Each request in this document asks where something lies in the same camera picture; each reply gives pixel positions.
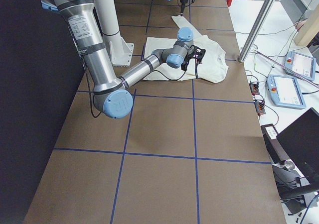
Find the metal cup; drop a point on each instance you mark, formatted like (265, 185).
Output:
(287, 165)

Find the white central pillar with base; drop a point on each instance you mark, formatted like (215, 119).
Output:
(120, 52)

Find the aluminium frame post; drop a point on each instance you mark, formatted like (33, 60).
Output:
(261, 17)

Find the teach pendant far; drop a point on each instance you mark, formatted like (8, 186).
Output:
(302, 64)

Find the white long-sleeve printed shirt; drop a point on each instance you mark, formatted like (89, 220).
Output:
(213, 67)

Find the black laptop monitor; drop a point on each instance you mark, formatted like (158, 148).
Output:
(300, 140)

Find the black box with label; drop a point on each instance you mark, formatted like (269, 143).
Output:
(275, 150)

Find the teach pendant near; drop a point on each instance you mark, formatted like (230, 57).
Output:
(285, 92)

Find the teach pendant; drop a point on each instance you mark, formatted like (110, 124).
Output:
(285, 92)
(302, 64)

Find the reacher grabber stick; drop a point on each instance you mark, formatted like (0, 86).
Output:
(288, 71)

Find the wooden beam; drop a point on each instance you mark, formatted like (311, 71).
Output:
(311, 27)

